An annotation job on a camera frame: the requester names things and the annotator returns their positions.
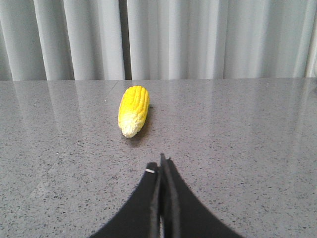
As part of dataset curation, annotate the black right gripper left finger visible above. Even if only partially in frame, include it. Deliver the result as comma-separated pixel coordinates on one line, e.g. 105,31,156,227
91,162,161,238

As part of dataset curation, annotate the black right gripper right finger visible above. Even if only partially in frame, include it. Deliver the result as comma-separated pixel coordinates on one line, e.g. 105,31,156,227
160,154,241,238

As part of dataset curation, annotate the yellow corn cob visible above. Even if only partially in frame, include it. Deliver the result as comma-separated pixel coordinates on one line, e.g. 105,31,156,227
118,85,150,138

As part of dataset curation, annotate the grey pleated curtain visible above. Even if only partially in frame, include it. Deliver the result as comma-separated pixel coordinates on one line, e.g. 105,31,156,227
0,0,317,81

